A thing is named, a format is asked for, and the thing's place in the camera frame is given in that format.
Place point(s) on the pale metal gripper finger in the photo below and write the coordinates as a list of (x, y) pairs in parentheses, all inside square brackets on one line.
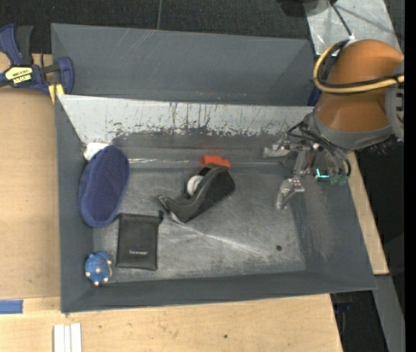
[(275, 151), (287, 191)]

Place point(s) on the red-orange small object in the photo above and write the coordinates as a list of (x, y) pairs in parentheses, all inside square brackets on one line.
[(215, 161)]

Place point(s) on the grey metal bin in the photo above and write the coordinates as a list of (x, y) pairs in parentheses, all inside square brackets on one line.
[(229, 240)]

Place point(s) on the black tape dispenser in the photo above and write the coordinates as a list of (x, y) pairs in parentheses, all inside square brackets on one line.
[(211, 193)]

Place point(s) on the black flat pouch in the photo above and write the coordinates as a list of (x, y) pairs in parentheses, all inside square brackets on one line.
[(136, 242)]

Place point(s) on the dark blue oval cloth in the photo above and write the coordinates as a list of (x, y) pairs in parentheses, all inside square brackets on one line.
[(103, 187)]

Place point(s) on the blue toy animal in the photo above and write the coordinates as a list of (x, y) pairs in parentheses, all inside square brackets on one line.
[(97, 268)]

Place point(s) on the pale brown flat board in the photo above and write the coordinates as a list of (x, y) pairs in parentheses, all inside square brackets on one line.
[(20, 196)]

